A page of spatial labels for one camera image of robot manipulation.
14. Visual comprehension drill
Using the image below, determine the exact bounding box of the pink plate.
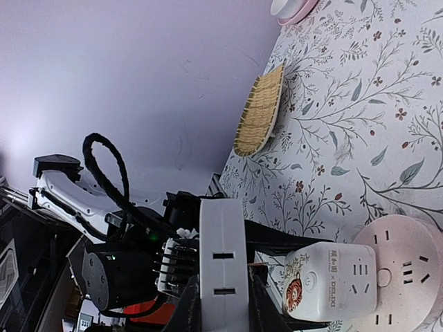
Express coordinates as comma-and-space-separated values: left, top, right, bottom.
275, 0, 319, 26

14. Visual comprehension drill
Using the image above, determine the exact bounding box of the white bowl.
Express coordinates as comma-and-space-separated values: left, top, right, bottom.
270, 0, 307, 19

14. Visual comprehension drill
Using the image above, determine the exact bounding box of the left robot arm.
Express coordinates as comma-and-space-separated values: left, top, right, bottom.
28, 154, 205, 311

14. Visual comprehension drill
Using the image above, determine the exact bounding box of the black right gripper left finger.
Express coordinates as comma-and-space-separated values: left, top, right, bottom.
165, 275, 202, 332

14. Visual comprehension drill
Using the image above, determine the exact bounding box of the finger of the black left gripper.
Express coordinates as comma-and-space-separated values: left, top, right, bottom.
244, 220, 332, 256

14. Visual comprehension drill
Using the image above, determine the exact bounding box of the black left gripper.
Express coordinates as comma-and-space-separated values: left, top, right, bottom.
82, 191, 205, 311

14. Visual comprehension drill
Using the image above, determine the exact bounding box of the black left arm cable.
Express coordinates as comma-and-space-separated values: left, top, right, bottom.
81, 131, 181, 239

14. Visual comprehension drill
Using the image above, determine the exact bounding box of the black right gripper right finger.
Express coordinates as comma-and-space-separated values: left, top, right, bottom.
248, 264, 291, 332

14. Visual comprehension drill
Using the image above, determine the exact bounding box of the white tiger cube socket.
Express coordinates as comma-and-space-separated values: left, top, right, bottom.
281, 214, 442, 331

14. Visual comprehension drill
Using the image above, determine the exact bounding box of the woven bamboo mat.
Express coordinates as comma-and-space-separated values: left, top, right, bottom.
233, 63, 285, 157

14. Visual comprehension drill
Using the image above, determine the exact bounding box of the white charger plug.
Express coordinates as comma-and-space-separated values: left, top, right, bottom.
199, 199, 249, 332

